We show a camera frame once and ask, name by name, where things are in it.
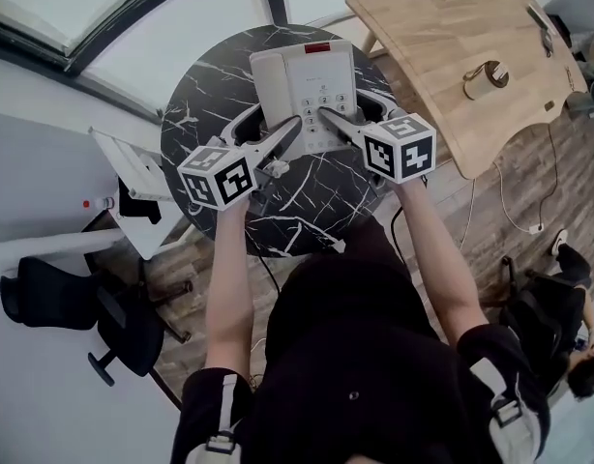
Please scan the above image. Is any beige tape roll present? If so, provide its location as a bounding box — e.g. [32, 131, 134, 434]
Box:
[461, 59, 512, 102]

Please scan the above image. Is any white cable with adapter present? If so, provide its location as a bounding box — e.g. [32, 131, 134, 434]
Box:
[458, 159, 546, 251]

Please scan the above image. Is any person's black shirt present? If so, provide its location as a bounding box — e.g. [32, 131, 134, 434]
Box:
[170, 218, 552, 464]

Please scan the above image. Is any person's left forearm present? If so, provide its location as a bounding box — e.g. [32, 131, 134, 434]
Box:
[201, 202, 260, 372]

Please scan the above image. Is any black office chair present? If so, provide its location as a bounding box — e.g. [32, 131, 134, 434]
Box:
[0, 253, 165, 388]

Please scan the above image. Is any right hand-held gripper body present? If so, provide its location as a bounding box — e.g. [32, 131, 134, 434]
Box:
[361, 112, 438, 198]

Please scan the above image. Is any thin black hanging cable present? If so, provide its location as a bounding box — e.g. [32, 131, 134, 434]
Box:
[545, 121, 571, 215]

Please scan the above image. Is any white desk telephone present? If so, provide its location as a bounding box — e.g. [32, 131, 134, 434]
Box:
[249, 39, 360, 155]

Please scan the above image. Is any red capped bottle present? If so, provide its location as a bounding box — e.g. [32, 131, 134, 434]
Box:
[82, 196, 117, 212]

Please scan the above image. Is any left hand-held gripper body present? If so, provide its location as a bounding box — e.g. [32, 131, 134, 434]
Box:
[176, 144, 281, 213]

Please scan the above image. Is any grey backpack strap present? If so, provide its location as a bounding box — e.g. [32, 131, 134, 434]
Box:
[184, 372, 246, 464]
[467, 355, 541, 464]

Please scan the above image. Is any black window frame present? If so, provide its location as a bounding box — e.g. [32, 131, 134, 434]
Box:
[0, 0, 299, 121]

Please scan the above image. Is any person's right forearm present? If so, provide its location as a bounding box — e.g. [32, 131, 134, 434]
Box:
[390, 178, 490, 345]

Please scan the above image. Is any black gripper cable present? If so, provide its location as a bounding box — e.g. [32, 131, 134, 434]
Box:
[389, 204, 408, 266]

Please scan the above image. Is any light wooden desk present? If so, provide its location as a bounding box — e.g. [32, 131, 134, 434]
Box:
[344, 0, 591, 181]

